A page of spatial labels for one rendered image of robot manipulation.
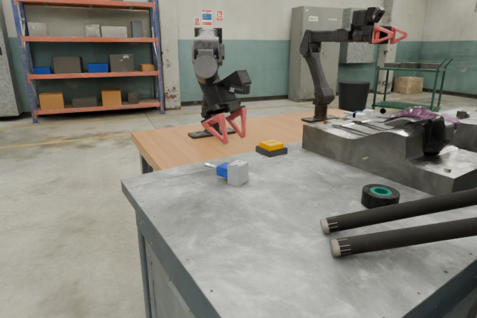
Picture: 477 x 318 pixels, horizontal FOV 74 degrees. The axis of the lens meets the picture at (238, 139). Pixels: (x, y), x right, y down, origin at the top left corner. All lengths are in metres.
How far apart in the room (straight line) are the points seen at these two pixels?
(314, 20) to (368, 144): 6.22
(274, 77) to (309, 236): 6.66
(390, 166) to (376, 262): 0.40
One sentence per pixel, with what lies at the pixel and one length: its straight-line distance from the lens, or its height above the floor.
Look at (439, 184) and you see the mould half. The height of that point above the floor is 0.83.
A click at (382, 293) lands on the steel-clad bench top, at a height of 0.80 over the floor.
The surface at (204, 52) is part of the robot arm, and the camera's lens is 0.78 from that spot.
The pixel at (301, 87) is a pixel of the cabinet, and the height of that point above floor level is 0.32.
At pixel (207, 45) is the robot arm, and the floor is 1.16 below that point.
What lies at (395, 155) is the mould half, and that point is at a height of 0.87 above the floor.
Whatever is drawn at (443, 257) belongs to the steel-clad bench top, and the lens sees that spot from 0.69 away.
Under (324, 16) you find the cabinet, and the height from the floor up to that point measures 1.76.
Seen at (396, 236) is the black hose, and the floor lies 0.84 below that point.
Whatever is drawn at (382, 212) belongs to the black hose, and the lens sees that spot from 0.68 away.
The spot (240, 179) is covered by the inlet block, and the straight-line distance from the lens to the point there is 0.85.
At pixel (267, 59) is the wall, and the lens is 7.13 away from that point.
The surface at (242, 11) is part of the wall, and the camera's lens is 6.90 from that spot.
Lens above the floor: 1.15
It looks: 16 degrees down
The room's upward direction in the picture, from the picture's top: straight up
